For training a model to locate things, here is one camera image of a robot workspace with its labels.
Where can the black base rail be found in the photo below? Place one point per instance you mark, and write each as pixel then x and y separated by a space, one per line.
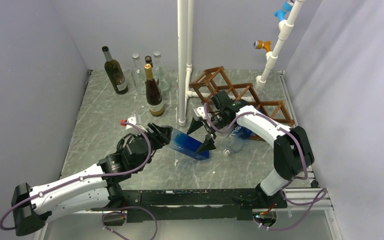
pixel 241 204

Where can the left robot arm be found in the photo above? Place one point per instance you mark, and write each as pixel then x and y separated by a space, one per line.
pixel 32 206

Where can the clear blue-label bottle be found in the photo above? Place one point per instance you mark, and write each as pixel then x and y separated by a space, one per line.
pixel 236 138
pixel 186 145

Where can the clear bottle with cork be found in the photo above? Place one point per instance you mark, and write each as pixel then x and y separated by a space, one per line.
pixel 138 74

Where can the blue pipe valve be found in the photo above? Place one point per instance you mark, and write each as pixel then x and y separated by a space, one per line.
pixel 285 8

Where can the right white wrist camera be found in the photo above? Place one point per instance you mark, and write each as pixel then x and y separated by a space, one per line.
pixel 200 114

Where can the brown bottle gold foil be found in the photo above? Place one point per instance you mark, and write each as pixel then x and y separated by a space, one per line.
pixel 153 93

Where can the orange pipe valve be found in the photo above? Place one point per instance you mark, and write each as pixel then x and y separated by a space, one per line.
pixel 266 45

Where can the brown wooden wine rack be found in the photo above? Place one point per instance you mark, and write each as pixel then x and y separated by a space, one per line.
pixel 215 80

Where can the white angled pvc pipe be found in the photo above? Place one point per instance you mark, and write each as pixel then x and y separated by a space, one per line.
pixel 285 29

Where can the white vertical pvc pipe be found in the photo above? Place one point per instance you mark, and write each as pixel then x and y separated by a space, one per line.
pixel 185 27

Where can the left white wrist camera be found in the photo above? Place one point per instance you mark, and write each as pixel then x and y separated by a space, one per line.
pixel 132 124

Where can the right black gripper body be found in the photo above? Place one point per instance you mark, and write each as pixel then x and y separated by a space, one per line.
pixel 218 121

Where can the dark green wine bottle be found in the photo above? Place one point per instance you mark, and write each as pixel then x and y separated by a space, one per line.
pixel 114 72

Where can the small dark bottle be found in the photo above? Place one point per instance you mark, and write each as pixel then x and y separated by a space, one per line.
pixel 149 61

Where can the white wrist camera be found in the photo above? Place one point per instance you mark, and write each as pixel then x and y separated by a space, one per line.
pixel 132 124
pixel 200 114

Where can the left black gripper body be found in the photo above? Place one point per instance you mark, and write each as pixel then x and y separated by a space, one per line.
pixel 156 141

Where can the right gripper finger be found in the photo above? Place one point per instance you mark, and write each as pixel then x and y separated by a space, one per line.
pixel 207 145
pixel 195 124

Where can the clear bottle dark label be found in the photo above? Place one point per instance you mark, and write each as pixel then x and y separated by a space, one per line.
pixel 161 72

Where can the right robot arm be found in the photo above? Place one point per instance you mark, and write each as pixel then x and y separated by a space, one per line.
pixel 292 152

